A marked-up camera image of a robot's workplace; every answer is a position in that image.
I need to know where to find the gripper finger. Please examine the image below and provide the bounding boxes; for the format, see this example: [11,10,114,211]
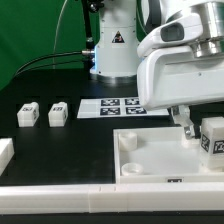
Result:
[171,105,195,139]

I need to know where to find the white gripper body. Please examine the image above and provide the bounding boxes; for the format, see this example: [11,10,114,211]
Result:
[137,13,224,110]

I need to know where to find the white square tabletop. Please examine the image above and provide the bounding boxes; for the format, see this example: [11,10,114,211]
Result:
[113,127,224,184]

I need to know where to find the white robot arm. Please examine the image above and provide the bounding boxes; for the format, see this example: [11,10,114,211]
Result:
[90,0,224,139]

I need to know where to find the white sheet with markers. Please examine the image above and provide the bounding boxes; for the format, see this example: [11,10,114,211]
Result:
[77,97,169,119]

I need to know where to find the white front fence bar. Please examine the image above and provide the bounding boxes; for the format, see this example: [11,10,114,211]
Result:
[0,182,224,214]

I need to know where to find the white left fence block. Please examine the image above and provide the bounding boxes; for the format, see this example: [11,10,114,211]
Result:
[0,138,14,176]

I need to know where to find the black camera pole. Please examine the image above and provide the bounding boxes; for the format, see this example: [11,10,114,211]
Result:
[81,0,104,69]

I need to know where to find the grey thin cable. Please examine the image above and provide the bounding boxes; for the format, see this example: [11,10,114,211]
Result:
[52,0,70,70]

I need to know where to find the black thick cable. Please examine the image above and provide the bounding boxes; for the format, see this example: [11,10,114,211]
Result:
[12,50,84,80]

